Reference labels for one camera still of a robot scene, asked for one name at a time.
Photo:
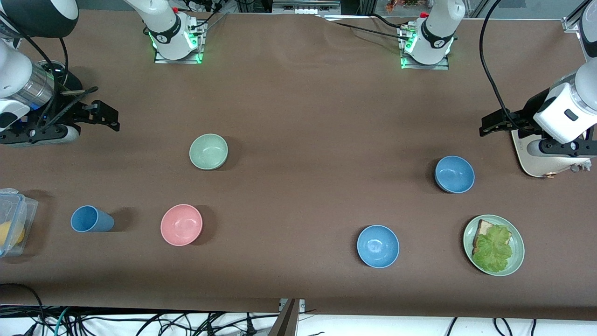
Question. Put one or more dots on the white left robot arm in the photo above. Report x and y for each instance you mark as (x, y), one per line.
(564, 107)

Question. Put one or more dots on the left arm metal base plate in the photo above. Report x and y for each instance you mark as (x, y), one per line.
(426, 66)

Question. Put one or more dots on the cream toaster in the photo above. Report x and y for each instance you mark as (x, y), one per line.
(527, 165)

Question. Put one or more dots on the dark table leg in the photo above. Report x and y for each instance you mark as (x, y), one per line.
(285, 324)

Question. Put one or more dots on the aluminium frame profile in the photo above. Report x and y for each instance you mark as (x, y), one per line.
(571, 24)

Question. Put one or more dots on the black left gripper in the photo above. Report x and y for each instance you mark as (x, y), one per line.
(526, 113)

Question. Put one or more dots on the white bread slice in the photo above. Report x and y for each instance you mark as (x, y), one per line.
(485, 227)

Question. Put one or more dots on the metal table bracket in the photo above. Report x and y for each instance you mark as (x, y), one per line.
(302, 304)

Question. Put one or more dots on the blue bowl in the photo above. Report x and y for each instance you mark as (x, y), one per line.
(378, 246)
(454, 174)

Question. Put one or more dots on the green bowl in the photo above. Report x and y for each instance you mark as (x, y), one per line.
(208, 151)

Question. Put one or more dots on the green plate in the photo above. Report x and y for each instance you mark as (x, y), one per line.
(517, 254)

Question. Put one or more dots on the yellow fruit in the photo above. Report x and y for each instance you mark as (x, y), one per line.
(9, 233)

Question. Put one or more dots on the green lettuce leaf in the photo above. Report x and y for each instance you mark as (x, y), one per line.
(494, 249)

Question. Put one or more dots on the clear plastic container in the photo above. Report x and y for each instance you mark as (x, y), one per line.
(29, 210)

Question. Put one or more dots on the pink bowl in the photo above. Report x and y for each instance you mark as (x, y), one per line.
(181, 225)

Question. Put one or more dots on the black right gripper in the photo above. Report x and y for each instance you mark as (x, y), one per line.
(70, 113)

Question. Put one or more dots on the blue cup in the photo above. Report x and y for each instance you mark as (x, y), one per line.
(91, 219)

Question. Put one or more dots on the grey metal box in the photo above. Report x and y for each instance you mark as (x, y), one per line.
(303, 7)

